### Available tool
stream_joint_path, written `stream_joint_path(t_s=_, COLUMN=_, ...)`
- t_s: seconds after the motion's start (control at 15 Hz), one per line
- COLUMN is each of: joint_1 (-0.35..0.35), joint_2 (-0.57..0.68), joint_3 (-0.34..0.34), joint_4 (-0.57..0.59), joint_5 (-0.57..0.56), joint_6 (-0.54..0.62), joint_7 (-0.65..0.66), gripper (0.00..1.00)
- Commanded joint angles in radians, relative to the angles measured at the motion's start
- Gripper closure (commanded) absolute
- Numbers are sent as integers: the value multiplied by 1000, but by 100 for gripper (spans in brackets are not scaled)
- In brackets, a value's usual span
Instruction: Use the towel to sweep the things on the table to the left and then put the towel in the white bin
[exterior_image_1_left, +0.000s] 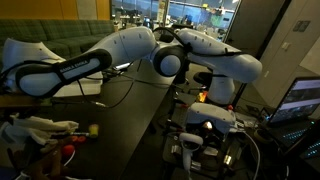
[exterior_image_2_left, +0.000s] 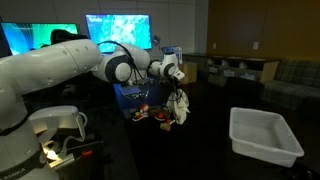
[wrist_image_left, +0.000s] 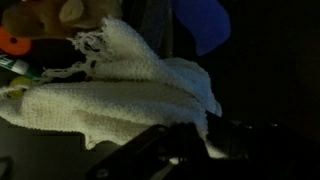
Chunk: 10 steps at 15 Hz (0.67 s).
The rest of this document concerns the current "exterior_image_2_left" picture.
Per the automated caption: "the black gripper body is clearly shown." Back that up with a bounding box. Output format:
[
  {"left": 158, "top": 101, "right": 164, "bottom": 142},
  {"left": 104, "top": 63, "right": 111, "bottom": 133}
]
[{"left": 170, "top": 79, "right": 185, "bottom": 98}]

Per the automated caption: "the white terry towel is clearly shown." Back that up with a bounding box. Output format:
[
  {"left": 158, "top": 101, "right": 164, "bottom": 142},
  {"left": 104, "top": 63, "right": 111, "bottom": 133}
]
[{"left": 165, "top": 88, "right": 191, "bottom": 126}]

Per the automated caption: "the white plastic bin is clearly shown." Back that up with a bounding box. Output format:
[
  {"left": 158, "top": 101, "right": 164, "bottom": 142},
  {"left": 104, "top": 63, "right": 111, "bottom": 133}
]
[{"left": 229, "top": 106, "right": 305, "bottom": 168}]

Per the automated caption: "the cardboard box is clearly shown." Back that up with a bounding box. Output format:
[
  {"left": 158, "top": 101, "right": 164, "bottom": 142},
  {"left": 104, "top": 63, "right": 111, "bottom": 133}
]
[{"left": 179, "top": 62, "right": 198, "bottom": 85}]

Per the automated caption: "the orange plastic disc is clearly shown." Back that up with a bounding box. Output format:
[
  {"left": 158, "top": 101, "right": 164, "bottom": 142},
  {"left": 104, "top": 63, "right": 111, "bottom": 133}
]
[{"left": 155, "top": 112, "right": 168, "bottom": 122}]

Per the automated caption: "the blue printed carton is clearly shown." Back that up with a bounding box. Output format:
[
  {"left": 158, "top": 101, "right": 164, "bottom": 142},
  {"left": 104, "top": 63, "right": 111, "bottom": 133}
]
[{"left": 161, "top": 45, "right": 184, "bottom": 64}]

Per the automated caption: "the small stacking cup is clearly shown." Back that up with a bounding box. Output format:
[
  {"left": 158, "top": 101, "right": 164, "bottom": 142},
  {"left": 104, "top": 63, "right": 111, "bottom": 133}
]
[{"left": 159, "top": 122, "right": 172, "bottom": 132}]

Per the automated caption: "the wooden shelf cabinet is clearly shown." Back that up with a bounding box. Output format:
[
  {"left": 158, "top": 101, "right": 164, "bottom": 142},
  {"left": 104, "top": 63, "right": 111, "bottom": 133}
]
[{"left": 183, "top": 54, "right": 281, "bottom": 88}]

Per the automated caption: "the green plaid sofa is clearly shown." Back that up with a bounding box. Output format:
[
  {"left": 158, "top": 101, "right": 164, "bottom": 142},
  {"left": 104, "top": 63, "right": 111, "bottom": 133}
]
[{"left": 262, "top": 59, "right": 320, "bottom": 111}]

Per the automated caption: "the white VR headset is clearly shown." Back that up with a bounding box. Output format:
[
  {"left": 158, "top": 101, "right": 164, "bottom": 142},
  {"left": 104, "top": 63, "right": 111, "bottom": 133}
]
[{"left": 28, "top": 105, "right": 88, "bottom": 143}]

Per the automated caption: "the green lit monitor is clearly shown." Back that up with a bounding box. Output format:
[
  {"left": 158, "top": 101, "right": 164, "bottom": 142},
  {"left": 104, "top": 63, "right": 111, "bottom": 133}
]
[{"left": 0, "top": 22, "right": 79, "bottom": 56}]

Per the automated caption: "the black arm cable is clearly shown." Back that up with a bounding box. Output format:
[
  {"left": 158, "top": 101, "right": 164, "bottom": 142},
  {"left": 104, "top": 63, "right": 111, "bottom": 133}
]
[{"left": 96, "top": 40, "right": 158, "bottom": 86}]

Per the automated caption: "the large wall screen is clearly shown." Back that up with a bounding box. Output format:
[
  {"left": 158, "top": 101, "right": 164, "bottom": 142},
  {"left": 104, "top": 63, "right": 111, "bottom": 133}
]
[{"left": 85, "top": 13, "right": 153, "bottom": 54}]

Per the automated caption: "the orange handled tool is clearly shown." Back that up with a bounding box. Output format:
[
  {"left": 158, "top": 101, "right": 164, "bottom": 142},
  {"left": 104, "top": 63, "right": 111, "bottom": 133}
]
[{"left": 53, "top": 149, "right": 94, "bottom": 171}]

